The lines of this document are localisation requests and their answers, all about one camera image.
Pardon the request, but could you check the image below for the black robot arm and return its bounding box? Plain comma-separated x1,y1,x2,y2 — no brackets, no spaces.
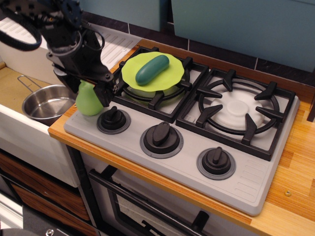
0,0,117,107

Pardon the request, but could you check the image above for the black oven door handle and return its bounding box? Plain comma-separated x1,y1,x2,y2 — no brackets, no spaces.
89,170,209,236

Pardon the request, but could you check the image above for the grey toy stove top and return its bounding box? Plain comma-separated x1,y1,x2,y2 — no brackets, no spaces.
64,94,300,215

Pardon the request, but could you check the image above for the black right stove knob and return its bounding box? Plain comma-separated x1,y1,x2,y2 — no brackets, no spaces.
197,147,236,180

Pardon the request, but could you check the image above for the dark green toy cucumber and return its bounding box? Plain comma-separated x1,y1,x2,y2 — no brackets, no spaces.
135,55,169,86

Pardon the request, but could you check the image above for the white toy sink unit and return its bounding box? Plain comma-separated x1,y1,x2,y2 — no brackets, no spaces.
0,5,141,188

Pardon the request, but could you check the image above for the black stove knob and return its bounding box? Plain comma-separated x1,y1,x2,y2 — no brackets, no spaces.
97,106,131,135
140,121,184,159
197,147,236,180

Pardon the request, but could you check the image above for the toy oven door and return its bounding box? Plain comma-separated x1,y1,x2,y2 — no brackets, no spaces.
82,154,254,236

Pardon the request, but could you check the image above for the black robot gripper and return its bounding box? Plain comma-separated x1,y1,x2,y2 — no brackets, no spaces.
46,46,115,107

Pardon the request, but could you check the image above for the small stainless steel pot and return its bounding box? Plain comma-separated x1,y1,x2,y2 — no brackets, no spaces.
17,75,77,126

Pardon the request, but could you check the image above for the light green plastic plate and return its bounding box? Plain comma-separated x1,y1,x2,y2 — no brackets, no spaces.
122,52,185,92

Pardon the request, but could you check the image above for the black right burner grate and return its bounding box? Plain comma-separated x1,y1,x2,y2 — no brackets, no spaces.
176,69,298,161

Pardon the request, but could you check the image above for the black burner grate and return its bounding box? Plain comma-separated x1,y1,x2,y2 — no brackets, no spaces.
113,47,209,123
176,69,298,161

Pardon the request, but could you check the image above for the black middle stove knob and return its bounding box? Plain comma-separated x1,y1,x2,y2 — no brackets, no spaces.
140,121,184,159

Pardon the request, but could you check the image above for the black left stove knob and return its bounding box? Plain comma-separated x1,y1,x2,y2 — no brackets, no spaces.
97,106,131,135

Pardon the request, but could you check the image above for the light green toy pear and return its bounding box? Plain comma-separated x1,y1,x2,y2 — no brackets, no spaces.
76,80,103,116

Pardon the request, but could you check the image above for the white burner cap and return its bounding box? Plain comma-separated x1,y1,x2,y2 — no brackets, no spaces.
204,84,273,130
122,86,185,110

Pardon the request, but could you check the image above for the wood grain drawer front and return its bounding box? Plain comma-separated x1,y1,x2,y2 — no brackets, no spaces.
0,150,97,236

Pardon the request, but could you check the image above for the black left burner grate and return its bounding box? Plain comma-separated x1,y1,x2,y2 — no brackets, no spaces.
113,47,209,123

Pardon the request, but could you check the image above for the white left burner cap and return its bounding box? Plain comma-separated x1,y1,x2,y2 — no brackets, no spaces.
122,86,185,110

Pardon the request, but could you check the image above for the white right burner cap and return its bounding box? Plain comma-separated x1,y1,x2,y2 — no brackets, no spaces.
204,84,273,130

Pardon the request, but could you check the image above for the black corrugated cable hose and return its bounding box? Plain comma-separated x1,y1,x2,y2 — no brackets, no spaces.
0,4,42,52

